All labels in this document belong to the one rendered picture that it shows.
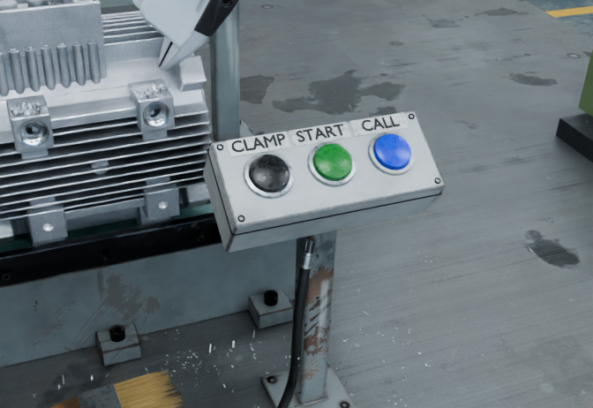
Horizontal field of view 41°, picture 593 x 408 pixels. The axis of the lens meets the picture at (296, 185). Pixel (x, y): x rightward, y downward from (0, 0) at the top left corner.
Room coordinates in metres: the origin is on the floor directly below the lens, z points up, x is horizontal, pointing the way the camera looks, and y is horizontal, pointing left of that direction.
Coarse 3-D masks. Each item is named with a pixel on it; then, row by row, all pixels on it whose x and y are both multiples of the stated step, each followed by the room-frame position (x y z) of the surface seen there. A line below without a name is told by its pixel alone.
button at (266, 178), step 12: (264, 156) 0.50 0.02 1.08; (276, 156) 0.50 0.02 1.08; (252, 168) 0.49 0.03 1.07; (264, 168) 0.49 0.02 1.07; (276, 168) 0.49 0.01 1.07; (288, 168) 0.50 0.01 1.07; (252, 180) 0.48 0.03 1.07; (264, 180) 0.48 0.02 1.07; (276, 180) 0.49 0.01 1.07; (288, 180) 0.49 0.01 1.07; (276, 192) 0.48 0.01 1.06
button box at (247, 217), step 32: (320, 128) 0.54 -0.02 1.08; (352, 128) 0.55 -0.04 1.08; (384, 128) 0.55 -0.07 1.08; (416, 128) 0.56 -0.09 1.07; (224, 160) 0.50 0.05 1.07; (288, 160) 0.51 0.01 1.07; (352, 160) 0.52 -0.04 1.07; (416, 160) 0.53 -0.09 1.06; (224, 192) 0.48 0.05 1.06; (256, 192) 0.48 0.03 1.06; (288, 192) 0.49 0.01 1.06; (320, 192) 0.49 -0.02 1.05; (352, 192) 0.50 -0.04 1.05; (384, 192) 0.50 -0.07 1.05; (416, 192) 0.51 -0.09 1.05; (224, 224) 0.48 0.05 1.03; (256, 224) 0.46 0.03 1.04; (288, 224) 0.48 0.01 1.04; (320, 224) 0.50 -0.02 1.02; (352, 224) 0.52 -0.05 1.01
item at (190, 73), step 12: (192, 60) 0.64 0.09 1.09; (180, 72) 0.63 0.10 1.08; (192, 72) 0.63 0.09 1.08; (204, 72) 0.64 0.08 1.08; (180, 84) 0.63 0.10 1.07; (192, 84) 0.63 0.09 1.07; (204, 84) 0.64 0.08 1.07; (192, 192) 0.63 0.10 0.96; (204, 192) 0.63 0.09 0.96; (192, 204) 0.63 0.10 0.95; (0, 228) 0.56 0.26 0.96; (12, 228) 0.57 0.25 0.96; (0, 240) 0.56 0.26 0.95; (12, 240) 0.57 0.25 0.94
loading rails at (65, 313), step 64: (0, 256) 0.57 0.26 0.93; (64, 256) 0.58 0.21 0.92; (128, 256) 0.61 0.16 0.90; (192, 256) 0.63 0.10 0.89; (256, 256) 0.66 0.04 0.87; (0, 320) 0.56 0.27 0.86; (64, 320) 0.58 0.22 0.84; (128, 320) 0.60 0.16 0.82; (192, 320) 0.63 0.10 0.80; (256, 320) 0.63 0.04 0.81
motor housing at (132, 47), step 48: (144, 48) 0.65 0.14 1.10; (0, 96) 0.59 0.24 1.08; (48, 96) 0.60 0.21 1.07; (96, 96) 0.61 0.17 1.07; (192, 96) 0.64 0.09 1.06; (0, 144) 0.56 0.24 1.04; (96, 144) 0.59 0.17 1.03; (144, 144) 0.61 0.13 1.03; (192, 144) 0.61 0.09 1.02; (0, 192) 0.55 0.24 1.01; (48, 192) 0.57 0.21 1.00; (96, 192) 0.58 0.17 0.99
